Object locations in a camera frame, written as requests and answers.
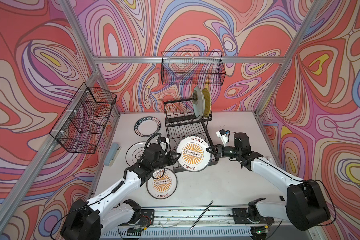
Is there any orange sunburst plate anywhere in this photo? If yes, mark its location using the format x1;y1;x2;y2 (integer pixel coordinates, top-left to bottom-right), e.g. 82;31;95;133
146;168;178;200
176;136;212;172

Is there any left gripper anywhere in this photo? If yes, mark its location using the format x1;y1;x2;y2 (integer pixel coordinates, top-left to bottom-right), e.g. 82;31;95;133
150;151;182;172

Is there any light blue sponge block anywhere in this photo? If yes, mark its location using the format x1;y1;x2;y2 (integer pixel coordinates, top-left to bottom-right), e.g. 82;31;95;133
104;143;121;167

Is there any yellow striped plate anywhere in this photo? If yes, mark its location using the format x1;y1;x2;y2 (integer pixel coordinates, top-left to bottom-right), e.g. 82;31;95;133
202;88;212;118

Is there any black rimmed lettered plate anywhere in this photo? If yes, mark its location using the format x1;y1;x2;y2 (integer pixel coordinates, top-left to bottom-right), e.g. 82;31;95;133
134;116;161;137

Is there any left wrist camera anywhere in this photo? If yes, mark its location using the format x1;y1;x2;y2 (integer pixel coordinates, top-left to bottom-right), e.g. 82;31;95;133
158;137;170;151

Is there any back wall wire basket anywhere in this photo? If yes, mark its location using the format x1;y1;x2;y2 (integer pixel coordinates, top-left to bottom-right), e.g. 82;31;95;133
161;50;226;86

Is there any wall wire basket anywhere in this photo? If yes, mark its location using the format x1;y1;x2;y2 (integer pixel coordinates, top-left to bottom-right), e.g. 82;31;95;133
50;83;117;154
161;50;226;86

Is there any metal rod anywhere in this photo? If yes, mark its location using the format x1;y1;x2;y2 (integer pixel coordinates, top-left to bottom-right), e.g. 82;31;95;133
189;200;214;232

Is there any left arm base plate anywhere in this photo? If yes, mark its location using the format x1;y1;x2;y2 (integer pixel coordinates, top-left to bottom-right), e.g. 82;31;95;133
130;209;155;227

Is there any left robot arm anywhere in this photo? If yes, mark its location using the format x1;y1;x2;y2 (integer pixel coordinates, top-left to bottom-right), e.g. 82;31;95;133
60;144;181;240

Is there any white plate under left gripper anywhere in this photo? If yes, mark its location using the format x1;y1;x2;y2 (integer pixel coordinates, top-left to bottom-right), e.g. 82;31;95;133
126;142;146;166

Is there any black wire dish rack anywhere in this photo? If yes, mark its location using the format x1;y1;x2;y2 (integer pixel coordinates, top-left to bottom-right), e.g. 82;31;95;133
163;96;220;173

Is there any left wall wire basket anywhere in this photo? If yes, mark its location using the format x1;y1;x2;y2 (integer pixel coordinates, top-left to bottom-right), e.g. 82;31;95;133
50;83;117;154

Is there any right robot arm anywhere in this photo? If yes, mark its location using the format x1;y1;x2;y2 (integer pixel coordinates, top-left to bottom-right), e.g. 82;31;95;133
207;131;331;231

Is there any pale green flower plate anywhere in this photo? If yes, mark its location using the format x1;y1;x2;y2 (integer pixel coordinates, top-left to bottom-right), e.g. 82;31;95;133
193;86;205;120

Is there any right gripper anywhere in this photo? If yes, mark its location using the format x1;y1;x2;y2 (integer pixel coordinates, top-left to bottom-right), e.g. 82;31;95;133
206;144;241;158

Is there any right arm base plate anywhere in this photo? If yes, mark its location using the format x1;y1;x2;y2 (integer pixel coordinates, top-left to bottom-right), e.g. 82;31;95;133
230;208;275;225

